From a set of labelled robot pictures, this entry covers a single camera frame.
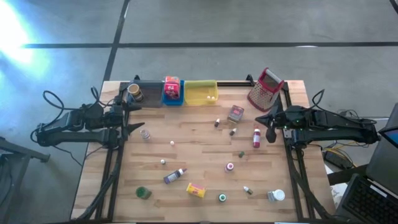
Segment black cable bundle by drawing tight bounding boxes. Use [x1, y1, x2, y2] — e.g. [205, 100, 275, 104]
[323, 108, 376, 151]

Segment yellow cereal box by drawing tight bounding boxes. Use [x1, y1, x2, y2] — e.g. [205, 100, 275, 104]
[185, 182, 207, 199]

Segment violet food colour bottle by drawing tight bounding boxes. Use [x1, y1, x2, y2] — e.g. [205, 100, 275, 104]
[163, 167, 188, 185]

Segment blue plastic bin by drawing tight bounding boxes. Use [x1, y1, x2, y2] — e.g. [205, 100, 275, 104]
[161, 80, 186, 107]

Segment black power brick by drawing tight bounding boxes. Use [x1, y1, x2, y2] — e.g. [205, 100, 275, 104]
[322, 150, 354, 170]

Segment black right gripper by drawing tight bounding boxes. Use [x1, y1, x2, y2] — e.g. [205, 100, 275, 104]
[254, 104, 299, 144]

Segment grey translucent plastic bin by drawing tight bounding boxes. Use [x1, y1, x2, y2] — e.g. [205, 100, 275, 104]
[126, 79, 165, 109]

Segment gold spice tin red label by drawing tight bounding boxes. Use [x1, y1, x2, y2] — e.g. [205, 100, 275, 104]
[227, 105, 245, 124]

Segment red food colour bottle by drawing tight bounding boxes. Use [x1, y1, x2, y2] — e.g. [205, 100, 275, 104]
[252, 128, 261, 149]

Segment red cereal box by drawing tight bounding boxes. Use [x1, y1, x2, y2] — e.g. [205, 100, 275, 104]
[164, 82, 182, 100]

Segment red metal box grater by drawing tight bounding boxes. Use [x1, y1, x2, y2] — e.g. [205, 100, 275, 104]
[247, 67, 285, 113]

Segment yellow translucent plastic bin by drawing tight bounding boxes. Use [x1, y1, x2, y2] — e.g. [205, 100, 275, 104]
[183, 79, 219, 106]

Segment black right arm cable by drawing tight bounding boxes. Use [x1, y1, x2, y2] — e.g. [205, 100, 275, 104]
[310, 89, 379, 125]

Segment white-lidded seasoning jar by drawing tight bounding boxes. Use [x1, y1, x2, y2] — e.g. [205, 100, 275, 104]
[267, 189, 286, 205]

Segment black side table frame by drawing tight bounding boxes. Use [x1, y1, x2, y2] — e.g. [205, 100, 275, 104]
[327, 164, 371, 187]

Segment green spice jar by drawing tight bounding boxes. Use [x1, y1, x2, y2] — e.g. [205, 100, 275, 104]
[134, 185, 152, 200]

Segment black metal stand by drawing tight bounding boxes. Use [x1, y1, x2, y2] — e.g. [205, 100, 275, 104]
[0, 136, 50, 164]

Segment blue-lit monitor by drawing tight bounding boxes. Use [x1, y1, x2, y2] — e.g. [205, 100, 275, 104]
[378, 126, 398, 149]

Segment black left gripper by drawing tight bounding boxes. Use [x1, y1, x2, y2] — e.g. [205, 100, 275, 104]
[107, 103, 146, 141]

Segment black laptop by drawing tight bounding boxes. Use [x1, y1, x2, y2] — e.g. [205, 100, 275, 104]
[336, 102, 398, 224]

